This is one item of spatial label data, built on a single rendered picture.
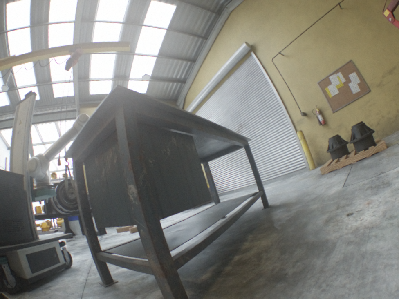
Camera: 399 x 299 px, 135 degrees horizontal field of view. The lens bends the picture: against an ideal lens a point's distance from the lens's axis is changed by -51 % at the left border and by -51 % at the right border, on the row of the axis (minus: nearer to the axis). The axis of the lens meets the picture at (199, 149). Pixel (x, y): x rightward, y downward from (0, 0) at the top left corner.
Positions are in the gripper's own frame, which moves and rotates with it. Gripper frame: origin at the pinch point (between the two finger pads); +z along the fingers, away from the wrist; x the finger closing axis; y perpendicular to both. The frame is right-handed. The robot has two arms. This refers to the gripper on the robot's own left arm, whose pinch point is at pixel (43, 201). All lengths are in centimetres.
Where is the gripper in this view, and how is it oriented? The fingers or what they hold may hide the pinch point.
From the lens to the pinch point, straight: 225.8
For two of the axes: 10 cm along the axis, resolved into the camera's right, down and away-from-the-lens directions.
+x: -9.6, 2.7, -1.1
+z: 2.9, 9.3, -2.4
